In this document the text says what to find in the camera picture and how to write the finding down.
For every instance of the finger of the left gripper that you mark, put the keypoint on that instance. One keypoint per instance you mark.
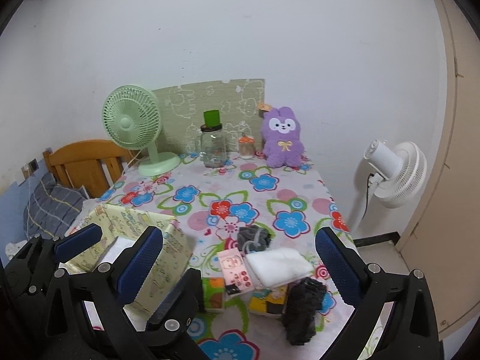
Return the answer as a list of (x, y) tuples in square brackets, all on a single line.
[(78, 242), (128, 272)]

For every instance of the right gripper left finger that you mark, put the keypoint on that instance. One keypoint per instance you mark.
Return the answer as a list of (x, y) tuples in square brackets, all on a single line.
[(166, 331)]

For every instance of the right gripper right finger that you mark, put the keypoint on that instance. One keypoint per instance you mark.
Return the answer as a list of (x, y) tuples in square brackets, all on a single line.
[(366, 287)]

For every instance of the black plastic bag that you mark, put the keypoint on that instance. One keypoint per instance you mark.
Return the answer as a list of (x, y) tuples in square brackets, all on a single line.
[(304, 299)]

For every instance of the pink wet wipes pack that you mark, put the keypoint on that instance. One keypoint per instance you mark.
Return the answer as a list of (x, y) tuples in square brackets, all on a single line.
[(237, 280)]

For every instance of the yellow cartoon tissue pack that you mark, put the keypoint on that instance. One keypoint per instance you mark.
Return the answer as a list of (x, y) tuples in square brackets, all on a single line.
[(269, 302)]

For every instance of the blue plaid pillow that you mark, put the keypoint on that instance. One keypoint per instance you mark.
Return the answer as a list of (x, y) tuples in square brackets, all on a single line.
[(51, 208)]

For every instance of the yellow fabric storage box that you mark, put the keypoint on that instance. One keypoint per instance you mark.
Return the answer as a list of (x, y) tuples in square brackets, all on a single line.
[(126, 224)]

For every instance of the green tissue pack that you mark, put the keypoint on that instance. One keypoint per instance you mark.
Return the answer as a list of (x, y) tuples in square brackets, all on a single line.
[(213, 293)]

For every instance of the beige door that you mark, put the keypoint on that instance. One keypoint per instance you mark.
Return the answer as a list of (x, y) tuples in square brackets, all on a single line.
[(442, 236)]

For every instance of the wooden bed headboard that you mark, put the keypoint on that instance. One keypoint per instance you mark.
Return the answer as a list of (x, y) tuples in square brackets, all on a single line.
[(93, 164)]

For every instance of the white folded towel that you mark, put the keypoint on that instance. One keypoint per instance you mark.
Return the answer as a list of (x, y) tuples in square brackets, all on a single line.
[(278, 267)]

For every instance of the white standing fan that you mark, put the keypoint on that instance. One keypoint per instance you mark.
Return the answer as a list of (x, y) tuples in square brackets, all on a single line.
[(397, 177)]

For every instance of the floral tablecloth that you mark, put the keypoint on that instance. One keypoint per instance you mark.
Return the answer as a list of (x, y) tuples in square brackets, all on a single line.
[(211, 205)]

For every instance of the green desk fan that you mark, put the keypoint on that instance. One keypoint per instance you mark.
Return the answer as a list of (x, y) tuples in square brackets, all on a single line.
[(131, 117)]

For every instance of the glass jar green lid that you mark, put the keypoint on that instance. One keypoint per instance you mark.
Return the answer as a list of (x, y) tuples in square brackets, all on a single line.
[(211, 144)]

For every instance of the purple plush bunny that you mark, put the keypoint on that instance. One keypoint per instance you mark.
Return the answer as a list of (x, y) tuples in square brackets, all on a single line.
[(280, 131)]

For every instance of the cotton swab jar orange lid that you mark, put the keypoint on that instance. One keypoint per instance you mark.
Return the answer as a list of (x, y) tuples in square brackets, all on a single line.
[(246, 146)]

